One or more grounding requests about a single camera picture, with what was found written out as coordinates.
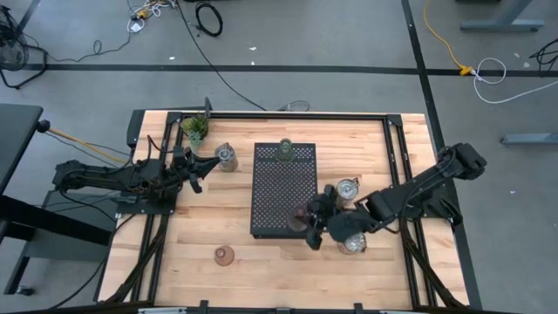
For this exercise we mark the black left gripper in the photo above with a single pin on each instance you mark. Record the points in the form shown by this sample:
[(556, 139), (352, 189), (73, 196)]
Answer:
[(182, 165)]

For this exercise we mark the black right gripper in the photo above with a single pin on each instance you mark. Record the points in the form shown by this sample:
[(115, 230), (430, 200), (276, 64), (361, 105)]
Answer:
[(346, 224)]

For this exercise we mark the orange label glass jar candle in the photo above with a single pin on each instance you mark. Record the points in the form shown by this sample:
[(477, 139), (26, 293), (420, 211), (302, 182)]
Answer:
[(354, 244)]

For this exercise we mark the green glass candlestick holder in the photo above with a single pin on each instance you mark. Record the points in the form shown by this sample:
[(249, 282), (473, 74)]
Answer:
[(285, 150)]

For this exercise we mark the brown weight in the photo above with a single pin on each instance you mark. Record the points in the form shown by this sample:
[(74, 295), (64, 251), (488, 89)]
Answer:
[(224, 256)]

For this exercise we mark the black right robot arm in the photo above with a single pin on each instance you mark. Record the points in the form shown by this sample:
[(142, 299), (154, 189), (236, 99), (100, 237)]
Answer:
[(414, 192)]

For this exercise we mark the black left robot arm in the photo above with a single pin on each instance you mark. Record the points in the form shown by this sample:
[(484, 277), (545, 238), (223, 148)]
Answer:
[(100, 174)]

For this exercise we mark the artificial green potted plant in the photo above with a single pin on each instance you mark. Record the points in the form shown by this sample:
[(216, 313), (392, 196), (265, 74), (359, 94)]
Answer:
[(196, 126)]

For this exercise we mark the black perforated metal riser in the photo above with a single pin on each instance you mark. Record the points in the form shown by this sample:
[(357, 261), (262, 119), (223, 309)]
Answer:
[(279, 192)]

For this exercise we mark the black desk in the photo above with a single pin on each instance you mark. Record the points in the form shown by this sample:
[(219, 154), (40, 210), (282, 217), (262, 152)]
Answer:
[(17, 139)]

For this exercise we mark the black floor fan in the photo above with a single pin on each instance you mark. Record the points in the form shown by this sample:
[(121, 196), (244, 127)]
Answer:
[(11, 52)]

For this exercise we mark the grey desk leg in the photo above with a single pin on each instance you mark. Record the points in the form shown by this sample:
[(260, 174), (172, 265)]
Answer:
[(532, 138)]

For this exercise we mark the grey desk base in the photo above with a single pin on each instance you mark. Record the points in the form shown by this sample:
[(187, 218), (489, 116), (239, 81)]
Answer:
[(501, 25)]

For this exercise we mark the black aluminium table frame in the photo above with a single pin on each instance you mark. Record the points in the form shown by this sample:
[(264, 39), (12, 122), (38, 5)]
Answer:
[(283, 115)]

